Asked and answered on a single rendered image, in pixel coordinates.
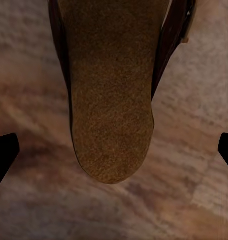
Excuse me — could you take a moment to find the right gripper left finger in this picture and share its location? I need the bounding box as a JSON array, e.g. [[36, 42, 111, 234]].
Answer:
[[0, 133, 20, 182]]

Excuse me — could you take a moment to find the sandal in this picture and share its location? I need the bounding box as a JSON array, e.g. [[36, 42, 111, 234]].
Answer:
[[48, 0, 198, 185]]

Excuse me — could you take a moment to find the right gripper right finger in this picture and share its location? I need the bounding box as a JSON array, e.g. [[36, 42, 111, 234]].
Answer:
[[218, 133, 228, 164]]

